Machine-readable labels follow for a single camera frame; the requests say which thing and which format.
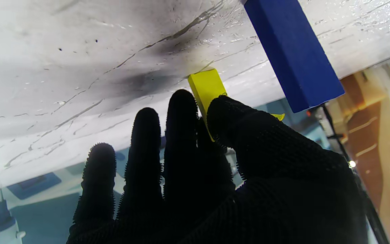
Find printed laboratory backdrop banner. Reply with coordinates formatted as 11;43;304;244
0;97;338;244

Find yellow domino block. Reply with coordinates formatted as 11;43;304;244
187;68;285;142

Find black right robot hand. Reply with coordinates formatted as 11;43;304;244
66;89;369;244

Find blue domino block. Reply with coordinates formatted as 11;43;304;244
241;0;346;114

